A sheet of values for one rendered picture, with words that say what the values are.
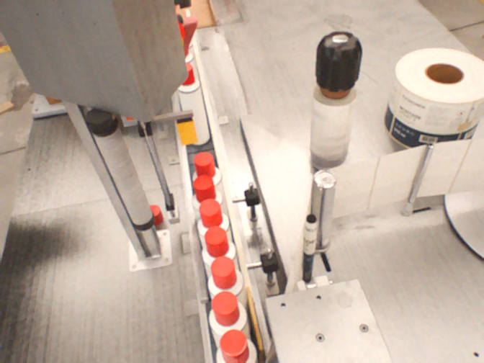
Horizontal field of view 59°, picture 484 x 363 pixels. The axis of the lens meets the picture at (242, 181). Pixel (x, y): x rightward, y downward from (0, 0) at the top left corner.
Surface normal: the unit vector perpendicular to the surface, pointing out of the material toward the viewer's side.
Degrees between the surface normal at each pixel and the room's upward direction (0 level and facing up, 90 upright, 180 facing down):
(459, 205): 0
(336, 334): 0
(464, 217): 0
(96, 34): 90
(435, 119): 90
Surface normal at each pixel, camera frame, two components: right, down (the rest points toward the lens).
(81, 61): -0.41, 0.70
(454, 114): -0.04, 0.75
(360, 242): -0.07, -0.66
